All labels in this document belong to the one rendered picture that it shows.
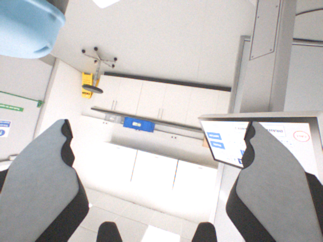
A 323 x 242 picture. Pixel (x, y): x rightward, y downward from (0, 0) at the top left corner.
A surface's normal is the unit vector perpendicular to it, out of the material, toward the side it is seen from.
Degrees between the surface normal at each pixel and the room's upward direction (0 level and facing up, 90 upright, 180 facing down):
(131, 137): 90
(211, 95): 90
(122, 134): 90
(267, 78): 90
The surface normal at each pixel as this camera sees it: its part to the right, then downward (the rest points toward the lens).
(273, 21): -0.87, -0.22
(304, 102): -0.18, -0.13
